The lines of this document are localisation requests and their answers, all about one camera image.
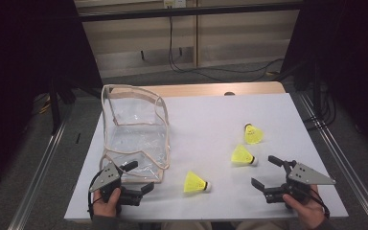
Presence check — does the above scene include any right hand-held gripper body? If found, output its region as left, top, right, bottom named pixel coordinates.
left=263, top=158, right=337, bottom=210

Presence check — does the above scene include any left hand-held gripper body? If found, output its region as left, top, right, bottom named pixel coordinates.
left=88, top=160, right=144, bottom=215

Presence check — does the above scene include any yellow plastic shuttlecock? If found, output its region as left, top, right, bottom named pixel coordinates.
left=243, top=123, right=265, bottom=146
left=230, top=144, right=259, bottom=167
left=183, top=170, right=213, bottom=194

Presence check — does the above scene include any person's left hand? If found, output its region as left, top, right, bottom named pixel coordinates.
left=92, top=187, right=123, bottom=219

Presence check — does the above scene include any person's right hand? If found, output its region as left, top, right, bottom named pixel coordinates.
left=282, top=185, right=327, bottom=230

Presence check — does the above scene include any person's left leg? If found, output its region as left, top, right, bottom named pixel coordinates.
left=161, top=220, right=214, bottom=230

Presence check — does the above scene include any black metal stand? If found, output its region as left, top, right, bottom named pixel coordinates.
left=49, top=76, right=76, bottom=135

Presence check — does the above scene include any black curtain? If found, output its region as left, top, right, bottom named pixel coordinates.
left=0, top=0, right=104, bottom=196
left=281, top=0, right=368, bottom=157

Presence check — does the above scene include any dark desk edge bar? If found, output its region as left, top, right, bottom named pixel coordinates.
left=78, top=1, right=305, bottom=23

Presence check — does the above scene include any left hand-held gripper black cable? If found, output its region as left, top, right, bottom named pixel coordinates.
left=86, top=178, right=104, bottom=221

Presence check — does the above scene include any hand-held gripper black cable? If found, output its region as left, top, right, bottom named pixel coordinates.
left=86, top=178, right=104, bottom=221
left=295, top=185, right=332, bottom=219

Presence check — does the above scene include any right hand-held gripper black cable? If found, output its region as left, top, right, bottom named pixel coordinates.
left=295, top=185, right=332, bottom=219

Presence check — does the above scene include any metal floor rail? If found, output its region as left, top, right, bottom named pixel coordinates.
left=8, top=118, right=70, bottom=230
left=298, top=92, right=368, bottom=230

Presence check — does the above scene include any bundle of black floor cables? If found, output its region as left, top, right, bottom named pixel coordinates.
left=303, top=82, right=337, bottom=130

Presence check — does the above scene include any black power cable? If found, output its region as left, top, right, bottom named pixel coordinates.
left=167, top=7, right=286, bottom=83

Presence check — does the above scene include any white wall power outlet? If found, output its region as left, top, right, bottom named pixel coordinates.
left=163, top=0, right=187, bottom=9

